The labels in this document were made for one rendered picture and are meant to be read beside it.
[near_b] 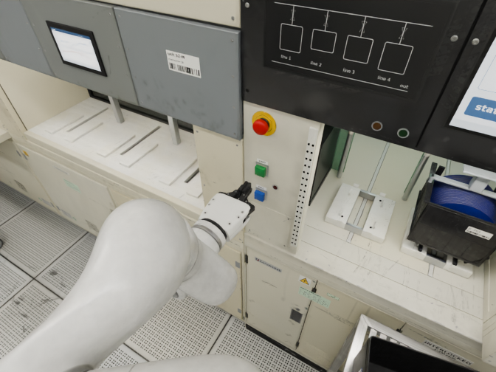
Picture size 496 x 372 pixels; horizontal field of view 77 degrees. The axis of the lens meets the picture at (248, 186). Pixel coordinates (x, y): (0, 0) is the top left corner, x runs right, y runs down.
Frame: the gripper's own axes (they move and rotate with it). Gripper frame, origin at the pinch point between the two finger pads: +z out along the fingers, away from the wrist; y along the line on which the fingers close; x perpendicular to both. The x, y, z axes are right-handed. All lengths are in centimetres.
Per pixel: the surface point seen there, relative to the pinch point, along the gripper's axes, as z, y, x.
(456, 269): 29, 61, -31
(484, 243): 29, 62, -16
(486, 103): 9, 40, 32
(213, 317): 5, -25, -120
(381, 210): 41, 35, -30
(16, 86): 18, -139, -13
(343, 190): 45, 19, -30
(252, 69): 9.1, -3.2, 28.2
